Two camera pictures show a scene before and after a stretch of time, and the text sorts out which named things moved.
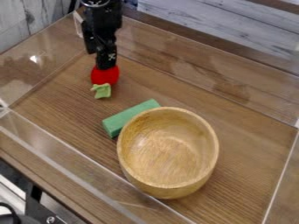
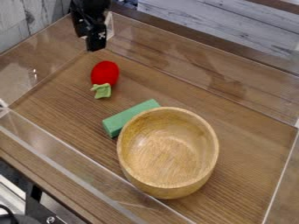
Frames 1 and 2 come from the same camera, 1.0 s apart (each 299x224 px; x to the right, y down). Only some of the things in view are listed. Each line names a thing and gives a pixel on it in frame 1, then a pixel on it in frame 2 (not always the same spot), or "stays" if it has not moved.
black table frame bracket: x=35 y=208 stays
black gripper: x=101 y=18 to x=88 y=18
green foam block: x=113 y=123 stays
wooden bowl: x=167 y=148 stays
